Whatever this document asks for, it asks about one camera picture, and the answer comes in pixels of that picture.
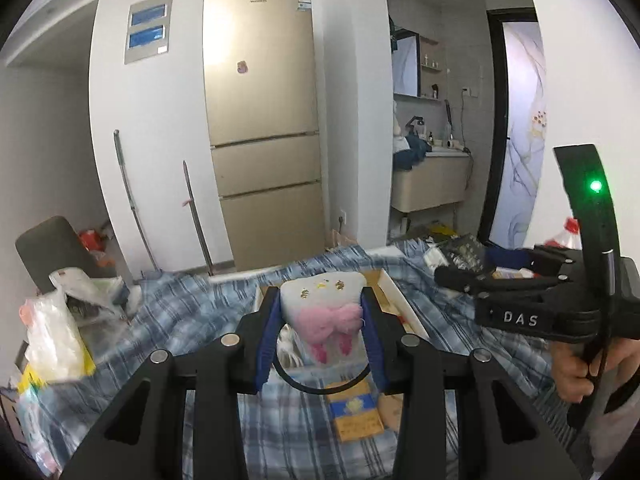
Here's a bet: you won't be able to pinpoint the black patterned packet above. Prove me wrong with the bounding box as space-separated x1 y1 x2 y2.
439 235 487 272

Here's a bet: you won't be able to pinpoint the plush pink bow hair tie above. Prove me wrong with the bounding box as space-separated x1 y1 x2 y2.
272 271 374 397

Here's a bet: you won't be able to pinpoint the black door frame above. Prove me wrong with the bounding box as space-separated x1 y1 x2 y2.
477 7 539 252

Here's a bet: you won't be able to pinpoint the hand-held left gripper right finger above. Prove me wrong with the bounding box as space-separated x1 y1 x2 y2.
359 285 583 480

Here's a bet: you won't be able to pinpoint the gold cigarette pack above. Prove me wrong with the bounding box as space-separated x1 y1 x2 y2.
327 380 385 443

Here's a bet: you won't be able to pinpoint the grey mop handle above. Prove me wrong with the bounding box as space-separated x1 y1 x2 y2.
113 129 157 272

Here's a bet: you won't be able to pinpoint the cardboard box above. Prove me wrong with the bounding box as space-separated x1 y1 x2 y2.
252 267 431 377

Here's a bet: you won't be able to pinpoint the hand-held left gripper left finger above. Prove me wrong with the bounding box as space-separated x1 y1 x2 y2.
60 286 282 480

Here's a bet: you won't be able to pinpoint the beige vanity cabinet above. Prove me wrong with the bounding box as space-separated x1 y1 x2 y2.
391 152 474 214

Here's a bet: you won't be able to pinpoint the red soda bottle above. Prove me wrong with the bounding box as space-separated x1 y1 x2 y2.
545 216 585 252

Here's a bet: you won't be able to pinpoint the frosted patterned door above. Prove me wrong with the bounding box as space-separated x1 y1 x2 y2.
490 20 549 249

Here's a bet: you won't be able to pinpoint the wooden wall shelf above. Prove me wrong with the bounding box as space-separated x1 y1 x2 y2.
419 35 446 102

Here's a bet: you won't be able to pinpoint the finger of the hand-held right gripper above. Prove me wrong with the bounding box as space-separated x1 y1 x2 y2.
433 265 572 299
484 244 582 277

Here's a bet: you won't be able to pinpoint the blue plaid cloth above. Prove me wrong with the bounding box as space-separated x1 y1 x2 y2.
75 237 566 480

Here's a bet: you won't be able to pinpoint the grey electrical panel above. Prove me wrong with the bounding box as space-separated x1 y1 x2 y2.
123 0 174 65

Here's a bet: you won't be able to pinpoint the person's right hand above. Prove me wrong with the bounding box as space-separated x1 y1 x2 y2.
550 339 640 405

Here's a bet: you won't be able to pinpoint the dark blue clothes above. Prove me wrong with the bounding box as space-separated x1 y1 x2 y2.
393 136 432 171

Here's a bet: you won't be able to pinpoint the gold refrigerator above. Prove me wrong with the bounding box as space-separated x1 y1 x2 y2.
202 0 329 272

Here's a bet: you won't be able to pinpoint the white plastic bag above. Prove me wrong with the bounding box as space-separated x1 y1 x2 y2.
20 267 136 386

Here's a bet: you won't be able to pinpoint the dark chair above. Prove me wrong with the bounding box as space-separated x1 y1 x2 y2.
15 216 134 297

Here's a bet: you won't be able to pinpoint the red plastic bag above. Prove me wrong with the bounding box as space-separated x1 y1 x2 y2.
79 226 110 262

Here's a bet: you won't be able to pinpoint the bathroom mirror cabinet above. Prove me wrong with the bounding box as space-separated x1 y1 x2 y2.
391 30 421 97

